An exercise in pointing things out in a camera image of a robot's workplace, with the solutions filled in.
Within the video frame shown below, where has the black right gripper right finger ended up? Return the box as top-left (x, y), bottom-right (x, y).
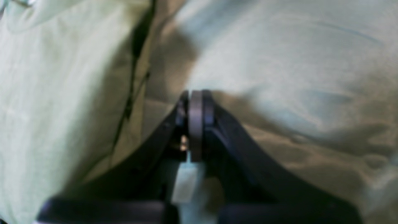
top-left (202, 90), bottom-right (363, 224)

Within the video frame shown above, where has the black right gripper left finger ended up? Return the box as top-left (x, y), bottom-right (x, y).
top-left (36, 91), bottom-right (203, 224)

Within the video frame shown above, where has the light green T-shirt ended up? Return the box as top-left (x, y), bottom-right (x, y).
top-left (1, 0), bottom-right (153, 224)

